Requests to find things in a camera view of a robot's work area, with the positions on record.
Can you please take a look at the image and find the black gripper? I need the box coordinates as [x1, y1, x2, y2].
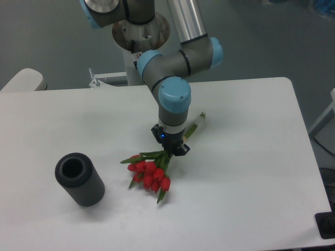
[151, 124, 190, 156]

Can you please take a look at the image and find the red tulip bouquet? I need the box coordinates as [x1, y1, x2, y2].
[120, 112, 207, 204]

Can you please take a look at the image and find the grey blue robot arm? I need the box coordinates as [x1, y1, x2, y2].
[81, 1, 223, 156]

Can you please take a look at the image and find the dark grey ribbed vase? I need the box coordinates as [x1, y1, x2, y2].
[54, 153, 105, 207]

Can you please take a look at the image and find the white furniture at right edge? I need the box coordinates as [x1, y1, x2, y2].
[308, 89, 334, 138]

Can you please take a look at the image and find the beige chair backrest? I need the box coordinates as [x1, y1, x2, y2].
[1, 68, 48, 93]

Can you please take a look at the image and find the blue object top right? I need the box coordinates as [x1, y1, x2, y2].
[309, 0, 334, 19]

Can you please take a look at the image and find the white pedestal base frame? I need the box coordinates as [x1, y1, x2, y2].
[88, 68, 145, 88]

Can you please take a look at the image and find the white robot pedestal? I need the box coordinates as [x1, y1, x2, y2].
[112, 13, 170, 86]

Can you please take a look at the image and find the black cable grommet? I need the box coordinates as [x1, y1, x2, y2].
[315, 212, 334, 239]

